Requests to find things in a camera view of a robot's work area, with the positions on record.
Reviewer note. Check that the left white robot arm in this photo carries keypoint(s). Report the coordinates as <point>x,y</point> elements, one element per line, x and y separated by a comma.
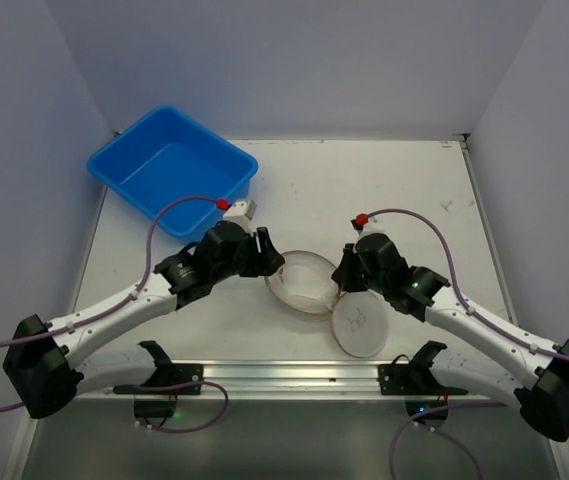
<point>51,363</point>

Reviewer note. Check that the blue plastic bin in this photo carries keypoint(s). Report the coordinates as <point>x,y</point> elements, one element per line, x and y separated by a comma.
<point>165,156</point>

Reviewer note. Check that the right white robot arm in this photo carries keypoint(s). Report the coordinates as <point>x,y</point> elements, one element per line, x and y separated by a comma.
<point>508,364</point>

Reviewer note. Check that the aluminium mounting rail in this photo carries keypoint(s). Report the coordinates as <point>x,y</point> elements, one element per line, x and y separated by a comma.
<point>289,377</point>

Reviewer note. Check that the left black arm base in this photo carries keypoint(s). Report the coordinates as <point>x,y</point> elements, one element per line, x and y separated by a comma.
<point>164,373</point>

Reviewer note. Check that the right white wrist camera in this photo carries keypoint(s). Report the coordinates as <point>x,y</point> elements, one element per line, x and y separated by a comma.
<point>365,225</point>

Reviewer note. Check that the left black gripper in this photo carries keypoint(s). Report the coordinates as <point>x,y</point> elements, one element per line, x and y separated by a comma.
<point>256,255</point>

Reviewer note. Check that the white bra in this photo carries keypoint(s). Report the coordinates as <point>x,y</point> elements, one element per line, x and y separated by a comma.
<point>302,281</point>

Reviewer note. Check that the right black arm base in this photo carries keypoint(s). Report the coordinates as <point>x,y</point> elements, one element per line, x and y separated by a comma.
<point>413,379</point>

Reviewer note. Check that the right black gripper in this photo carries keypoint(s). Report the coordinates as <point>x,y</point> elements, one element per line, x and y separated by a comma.
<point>355,273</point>

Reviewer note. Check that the round beige mesh laundry bag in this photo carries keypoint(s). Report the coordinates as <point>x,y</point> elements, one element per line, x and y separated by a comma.
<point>358,321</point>

